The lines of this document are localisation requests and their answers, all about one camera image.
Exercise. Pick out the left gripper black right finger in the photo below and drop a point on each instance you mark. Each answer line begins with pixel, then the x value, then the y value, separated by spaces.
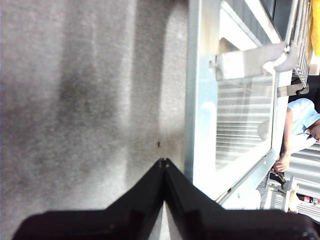
pixel 225 225

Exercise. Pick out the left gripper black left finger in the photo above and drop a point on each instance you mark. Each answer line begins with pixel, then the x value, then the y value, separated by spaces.
pixel 112 222

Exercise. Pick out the person's hand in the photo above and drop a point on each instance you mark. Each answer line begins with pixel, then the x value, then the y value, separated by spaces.
pixel 281 166

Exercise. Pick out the grey metal shelving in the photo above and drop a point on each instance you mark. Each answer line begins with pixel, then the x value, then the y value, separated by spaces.
pixel 305 170

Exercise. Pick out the person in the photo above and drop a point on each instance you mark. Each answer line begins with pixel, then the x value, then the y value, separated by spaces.
pixel 300 117

